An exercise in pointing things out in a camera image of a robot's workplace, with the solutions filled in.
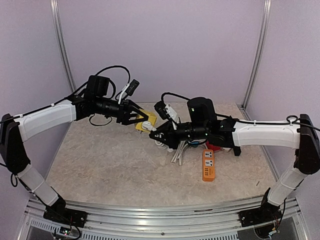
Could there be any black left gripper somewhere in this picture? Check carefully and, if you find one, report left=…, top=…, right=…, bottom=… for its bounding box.
left=94, top=96, right=148, bottom=124

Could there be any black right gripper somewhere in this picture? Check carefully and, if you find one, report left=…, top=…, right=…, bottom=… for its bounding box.
left=150, top=118, right=209, bottom=149

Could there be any white strip cord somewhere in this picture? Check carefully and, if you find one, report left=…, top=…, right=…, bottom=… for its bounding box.
left=142, top=121, right=173, bottom=153

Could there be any yellow cube socket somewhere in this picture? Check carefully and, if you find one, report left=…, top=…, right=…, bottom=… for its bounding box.
left=135, top=108, right=157, bottom=133

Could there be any blue plug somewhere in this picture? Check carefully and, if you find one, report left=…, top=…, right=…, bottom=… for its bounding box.
left=188, top=140, right=206, bottom=147

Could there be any red cube socket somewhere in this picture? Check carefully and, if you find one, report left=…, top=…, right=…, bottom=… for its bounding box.
left=205, top=142, right=222, bottom=152

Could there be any orange power strip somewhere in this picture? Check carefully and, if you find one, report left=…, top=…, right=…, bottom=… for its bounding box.
left=202, top=149, right=216, bottom=182

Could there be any black plug with cable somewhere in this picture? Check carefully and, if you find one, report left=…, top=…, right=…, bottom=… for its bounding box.
left=233, top=146, right=242, bottom=157

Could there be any white plug adapter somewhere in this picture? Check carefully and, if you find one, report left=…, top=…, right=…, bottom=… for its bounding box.
left=221, top=148, right=232, bottom=152

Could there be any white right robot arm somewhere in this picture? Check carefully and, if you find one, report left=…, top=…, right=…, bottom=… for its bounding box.
left=149, top=97, right=320, bottom=222

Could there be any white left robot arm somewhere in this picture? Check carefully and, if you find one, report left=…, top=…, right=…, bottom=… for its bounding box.
left=0, top=72, right=148, bottom=223

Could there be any small circuit board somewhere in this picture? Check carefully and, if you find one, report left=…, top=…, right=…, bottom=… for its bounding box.
left=52, top=226, right=75, bottom=238

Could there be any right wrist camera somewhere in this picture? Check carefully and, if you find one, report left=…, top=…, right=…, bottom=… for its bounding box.
left=154, top=101, right=179, bottom=124

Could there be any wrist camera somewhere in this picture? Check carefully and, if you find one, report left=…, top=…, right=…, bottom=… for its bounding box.
left=117, top=79, right=140, bottom=104
left=154, top=101, right=179, bottom=124

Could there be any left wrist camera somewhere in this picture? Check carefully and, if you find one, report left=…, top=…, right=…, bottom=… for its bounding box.
left=117, top=79, right=140, bottom=104

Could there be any aluminium front rail frame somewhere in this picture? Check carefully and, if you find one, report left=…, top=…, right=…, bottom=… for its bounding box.
left=17, top=196, right=311, bottom=240

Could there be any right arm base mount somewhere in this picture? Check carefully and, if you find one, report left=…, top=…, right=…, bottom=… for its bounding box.
left=238, top=207, right=282, bottom=227

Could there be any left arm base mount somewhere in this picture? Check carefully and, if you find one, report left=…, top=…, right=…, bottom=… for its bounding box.
left=43, top=208, right=88, bottom=228

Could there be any left aluminium corner post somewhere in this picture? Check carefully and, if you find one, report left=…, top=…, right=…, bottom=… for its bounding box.
left=50, top=0, right=76, bottom=92

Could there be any aluminium corner post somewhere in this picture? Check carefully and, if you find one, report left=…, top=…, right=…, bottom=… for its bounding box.
left=239, top=0, right=272, bottom=112
left=50, top=0, right=76, bottom=92

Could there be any right aluminium corner post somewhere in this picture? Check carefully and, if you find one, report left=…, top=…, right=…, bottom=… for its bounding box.
left=239, top=0, right=272, bottom=112

